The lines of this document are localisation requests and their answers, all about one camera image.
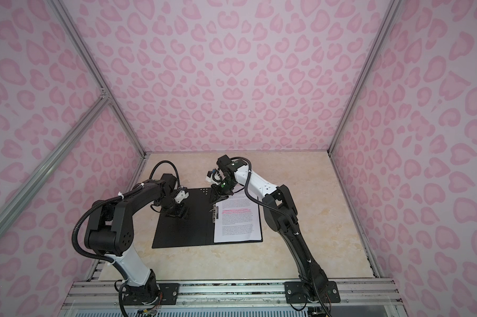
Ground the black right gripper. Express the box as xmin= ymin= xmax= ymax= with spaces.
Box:
xmin=207 ymin=177 xmax=238 ymax=203

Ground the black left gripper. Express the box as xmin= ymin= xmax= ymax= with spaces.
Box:
xmin=158 ymin=196 xmax=191 ymax=219

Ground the blue folder with black inside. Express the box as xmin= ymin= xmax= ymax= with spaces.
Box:
xmin=152 ymin=188 xmax=263 ymax=249

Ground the printed paper sheet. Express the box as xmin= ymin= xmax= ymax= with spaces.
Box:
xmin=213 ymin=192 xmax=263 ymax=244

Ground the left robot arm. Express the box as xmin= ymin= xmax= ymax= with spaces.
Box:
xmin=79 ymin=174 xmax=190 ymax=305

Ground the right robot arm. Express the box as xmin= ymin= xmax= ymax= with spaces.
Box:
xmin=207 ymin=155 xmax=341 ymax=309

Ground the silver folder clip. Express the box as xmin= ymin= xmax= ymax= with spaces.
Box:
xmin=211 ymin=204 xmax=219 ymax=223

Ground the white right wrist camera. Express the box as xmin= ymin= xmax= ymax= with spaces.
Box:
xmin=206 ymin=169 xmax=221 ymax=184

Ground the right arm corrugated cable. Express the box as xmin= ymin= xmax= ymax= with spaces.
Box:
xmin=230 ymin=156 xmax=299 ymax=219

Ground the aluminium diagonal wall bar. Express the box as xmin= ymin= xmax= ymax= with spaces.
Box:
xmin=0 ymin=94 xmax=109 ymax=240

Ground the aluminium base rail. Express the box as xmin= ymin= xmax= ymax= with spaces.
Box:
xmin=60 ymin=278 xmax=407 ymax=316

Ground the aluminium corner post left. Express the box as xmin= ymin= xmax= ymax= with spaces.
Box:
xmin=47 ymin=0 xmax=147 ymax=158

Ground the aluminium corner post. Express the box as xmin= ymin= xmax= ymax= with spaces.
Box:
xmin=47 ymin=0 xmax=147 ymax=158
xmin=328 ymin=0 xmax=405 ymax=157

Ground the aluminium corner post right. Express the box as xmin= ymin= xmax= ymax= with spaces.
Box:
xmin=328 ymin=0 xmax=405 ymax=157

